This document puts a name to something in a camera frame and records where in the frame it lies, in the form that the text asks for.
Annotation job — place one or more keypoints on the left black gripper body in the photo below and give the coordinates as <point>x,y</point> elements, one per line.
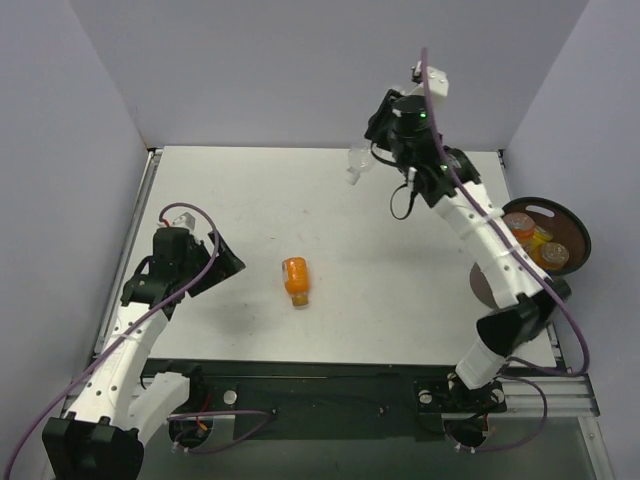
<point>208,265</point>

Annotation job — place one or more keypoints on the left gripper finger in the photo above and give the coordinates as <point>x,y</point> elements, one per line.
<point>226,264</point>
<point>204,284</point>

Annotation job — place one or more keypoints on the clear plastic bottle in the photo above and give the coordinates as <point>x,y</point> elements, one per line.
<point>360,161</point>

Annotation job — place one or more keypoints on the short orange juice bottle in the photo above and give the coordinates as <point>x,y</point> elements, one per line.
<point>296,280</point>

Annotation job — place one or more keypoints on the orange floral tea bottle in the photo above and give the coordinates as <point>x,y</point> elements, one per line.
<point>522,226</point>

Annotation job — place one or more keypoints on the yellow bottle blue cap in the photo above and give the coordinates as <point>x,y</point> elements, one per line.
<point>539,236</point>

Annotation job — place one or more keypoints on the orange bottle navy label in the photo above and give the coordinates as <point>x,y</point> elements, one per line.
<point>551,256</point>

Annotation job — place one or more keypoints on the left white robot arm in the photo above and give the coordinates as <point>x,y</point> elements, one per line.
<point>105,430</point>

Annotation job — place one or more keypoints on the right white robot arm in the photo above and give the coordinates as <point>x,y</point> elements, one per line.
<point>524,293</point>

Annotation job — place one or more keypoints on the brown round bin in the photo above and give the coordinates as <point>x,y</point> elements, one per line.
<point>566,228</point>

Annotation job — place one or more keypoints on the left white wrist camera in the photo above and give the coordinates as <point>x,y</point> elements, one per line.
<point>186,221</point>

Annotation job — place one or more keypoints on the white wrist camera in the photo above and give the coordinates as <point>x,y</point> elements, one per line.
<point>186,221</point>
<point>437,83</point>

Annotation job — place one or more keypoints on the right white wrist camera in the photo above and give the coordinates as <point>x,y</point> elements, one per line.
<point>437,83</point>

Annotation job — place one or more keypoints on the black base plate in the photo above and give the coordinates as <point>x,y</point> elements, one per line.
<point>332,401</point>

